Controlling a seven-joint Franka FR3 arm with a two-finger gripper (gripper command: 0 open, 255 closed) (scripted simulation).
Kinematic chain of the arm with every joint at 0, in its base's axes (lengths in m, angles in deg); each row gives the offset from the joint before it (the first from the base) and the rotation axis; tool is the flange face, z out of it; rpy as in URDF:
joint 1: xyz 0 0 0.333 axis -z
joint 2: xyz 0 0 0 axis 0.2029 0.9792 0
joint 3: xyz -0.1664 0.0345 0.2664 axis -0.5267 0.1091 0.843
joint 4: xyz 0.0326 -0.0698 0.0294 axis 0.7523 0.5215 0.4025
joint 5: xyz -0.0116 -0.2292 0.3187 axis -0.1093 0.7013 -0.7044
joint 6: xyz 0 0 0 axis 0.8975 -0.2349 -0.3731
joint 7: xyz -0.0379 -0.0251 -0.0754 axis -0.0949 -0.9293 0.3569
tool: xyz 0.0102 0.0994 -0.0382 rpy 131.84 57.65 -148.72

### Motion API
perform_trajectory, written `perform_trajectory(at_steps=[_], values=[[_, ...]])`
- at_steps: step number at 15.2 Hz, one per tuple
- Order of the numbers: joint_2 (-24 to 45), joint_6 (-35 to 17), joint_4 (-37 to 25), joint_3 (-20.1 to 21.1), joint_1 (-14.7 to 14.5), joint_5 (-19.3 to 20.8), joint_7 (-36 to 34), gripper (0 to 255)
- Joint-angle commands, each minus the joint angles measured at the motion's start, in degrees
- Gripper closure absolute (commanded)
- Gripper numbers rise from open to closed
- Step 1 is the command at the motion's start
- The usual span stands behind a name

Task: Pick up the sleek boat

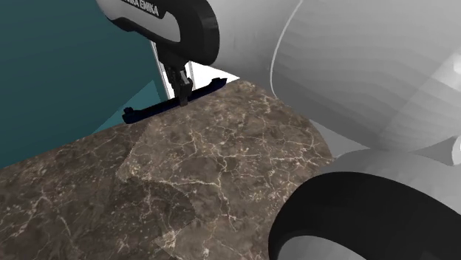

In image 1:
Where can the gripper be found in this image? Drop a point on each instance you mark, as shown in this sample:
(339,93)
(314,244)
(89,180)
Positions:
(172,54)

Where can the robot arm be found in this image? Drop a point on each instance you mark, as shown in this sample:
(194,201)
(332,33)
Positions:
(360,72)

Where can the dark blue long flat object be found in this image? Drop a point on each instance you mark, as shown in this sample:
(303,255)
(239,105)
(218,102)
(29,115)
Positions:
(151,109)

